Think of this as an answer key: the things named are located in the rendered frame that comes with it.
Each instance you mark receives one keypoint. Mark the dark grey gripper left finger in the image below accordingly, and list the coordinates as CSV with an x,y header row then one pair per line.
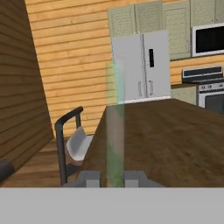
x,y
89,176

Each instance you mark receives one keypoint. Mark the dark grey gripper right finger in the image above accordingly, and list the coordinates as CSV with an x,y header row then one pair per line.
x,y
134,176

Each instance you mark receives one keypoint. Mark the translucent green straw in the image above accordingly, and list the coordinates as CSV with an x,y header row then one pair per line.
x,y
115,140

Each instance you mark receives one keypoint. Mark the black stool with white seat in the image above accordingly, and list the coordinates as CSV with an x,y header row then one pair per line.
x,y
78,143

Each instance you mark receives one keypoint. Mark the dark grey stool seat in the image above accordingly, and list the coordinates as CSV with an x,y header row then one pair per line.
x,y
5,171

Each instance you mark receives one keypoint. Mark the pale green base cupboard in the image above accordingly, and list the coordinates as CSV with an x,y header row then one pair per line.
x,y
184,94

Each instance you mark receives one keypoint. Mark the silver double-door fridge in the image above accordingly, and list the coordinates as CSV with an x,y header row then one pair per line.
x,y
140,67

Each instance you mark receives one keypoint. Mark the silver oven with hob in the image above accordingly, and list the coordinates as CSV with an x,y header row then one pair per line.
x,y
210,90

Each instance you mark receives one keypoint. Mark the white microwave oven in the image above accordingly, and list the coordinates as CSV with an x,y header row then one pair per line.
x,y
209,39

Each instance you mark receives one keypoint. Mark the pale green wall cupboards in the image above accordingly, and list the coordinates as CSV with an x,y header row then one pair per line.
x,y
175,23

